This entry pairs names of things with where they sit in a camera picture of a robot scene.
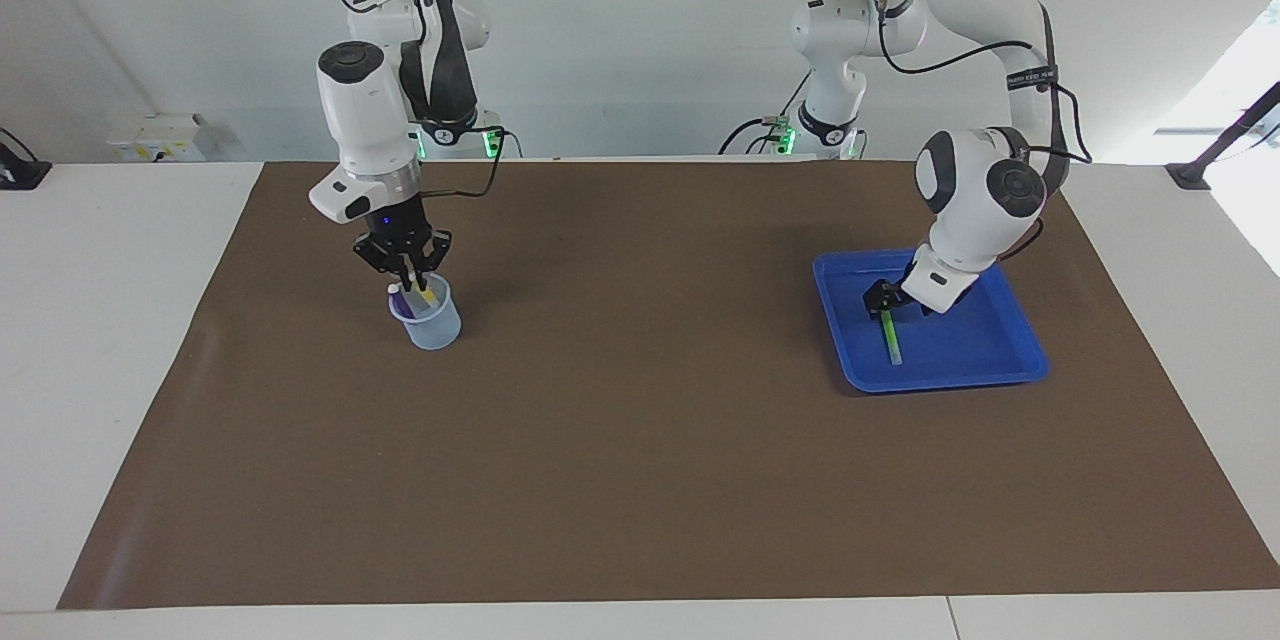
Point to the blue plastic tray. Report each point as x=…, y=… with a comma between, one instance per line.
x=850, y=340

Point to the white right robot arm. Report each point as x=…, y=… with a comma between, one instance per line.
x=365, y=120

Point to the green marker pen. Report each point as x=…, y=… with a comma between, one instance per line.
x=891, y=340

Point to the purple marker pen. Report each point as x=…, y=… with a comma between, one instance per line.
x=396, y=302

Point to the white wall socket box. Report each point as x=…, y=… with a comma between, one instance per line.
x=155, y=140

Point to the yellow marker pen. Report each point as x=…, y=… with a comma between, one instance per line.
x=427, y=298

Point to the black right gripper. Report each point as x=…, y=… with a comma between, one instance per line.
x=398, y=225

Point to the black table clamp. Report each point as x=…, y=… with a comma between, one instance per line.
x=20, y=172

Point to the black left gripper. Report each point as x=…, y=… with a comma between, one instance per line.
x=912, y=290

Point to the translucent plastic cup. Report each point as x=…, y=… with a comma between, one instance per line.
x=435, y=332

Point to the black stand with base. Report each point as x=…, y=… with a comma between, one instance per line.
x=1225, y=142

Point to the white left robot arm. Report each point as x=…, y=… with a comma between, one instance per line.
x=980, y=210

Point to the brown table mat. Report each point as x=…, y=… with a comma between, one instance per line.
x=640, y=470

